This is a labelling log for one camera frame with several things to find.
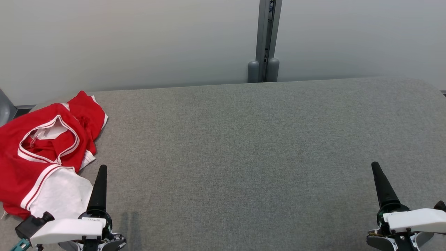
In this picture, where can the grey cylindrical post cap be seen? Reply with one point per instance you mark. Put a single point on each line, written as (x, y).
(253, 71)
(273, 69)

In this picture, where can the grey fabric covered work surface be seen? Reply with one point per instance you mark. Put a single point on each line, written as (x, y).
(244, 157)

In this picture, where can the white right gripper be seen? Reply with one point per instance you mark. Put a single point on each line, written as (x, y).
(418, 219)

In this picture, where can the grey curved panel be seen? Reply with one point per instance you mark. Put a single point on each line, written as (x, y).
(5, 108)

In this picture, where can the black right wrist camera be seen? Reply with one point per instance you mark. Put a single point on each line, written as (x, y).
(440, 205)

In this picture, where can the red basketball jersey white trim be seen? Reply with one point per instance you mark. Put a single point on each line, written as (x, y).
(14, 167)

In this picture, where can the grey vertical partition post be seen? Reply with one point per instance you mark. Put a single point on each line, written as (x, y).
(266, 31)

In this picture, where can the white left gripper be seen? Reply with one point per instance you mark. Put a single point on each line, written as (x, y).
(66, 230)

